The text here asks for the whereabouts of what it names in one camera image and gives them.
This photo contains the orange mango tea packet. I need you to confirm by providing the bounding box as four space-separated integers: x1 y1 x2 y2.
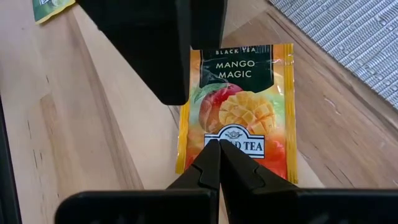
175 42 299 185

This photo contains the grey woven placemat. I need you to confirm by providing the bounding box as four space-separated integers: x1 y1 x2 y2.
267 0 398 110

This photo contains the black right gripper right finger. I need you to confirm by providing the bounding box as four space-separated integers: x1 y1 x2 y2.
220 139 398 224

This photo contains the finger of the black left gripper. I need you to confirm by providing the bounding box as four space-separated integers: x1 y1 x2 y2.
75 0 192 106
190 0 229 51

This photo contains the black aluminium rig frame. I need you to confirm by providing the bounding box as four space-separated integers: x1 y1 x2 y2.
0 93 23 224

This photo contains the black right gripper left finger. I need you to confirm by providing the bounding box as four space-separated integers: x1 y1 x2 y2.
54 138 223 224

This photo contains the green lemon lime tea packet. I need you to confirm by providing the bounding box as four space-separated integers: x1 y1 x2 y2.
32 0 76 25

